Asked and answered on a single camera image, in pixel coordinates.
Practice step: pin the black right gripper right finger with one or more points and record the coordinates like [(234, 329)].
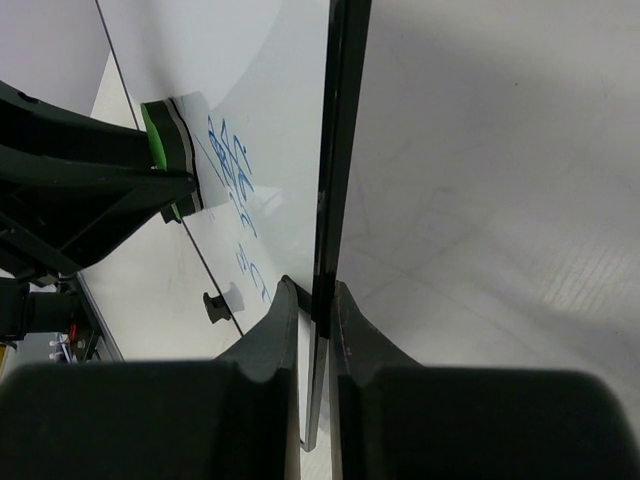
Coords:
[(394, 418)]

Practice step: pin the green bone-shaped whiteboard eraser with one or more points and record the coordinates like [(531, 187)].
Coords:
[(173, 151)]

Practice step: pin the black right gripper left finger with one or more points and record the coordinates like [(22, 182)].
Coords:
[(232, 417)]

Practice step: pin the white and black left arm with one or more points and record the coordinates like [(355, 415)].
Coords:
[(48, 303)]

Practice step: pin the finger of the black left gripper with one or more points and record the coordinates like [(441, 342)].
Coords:
[(32, 126), (60, 216)]

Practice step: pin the white whiteboard with black frame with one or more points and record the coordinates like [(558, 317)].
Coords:
[(269, 91)]

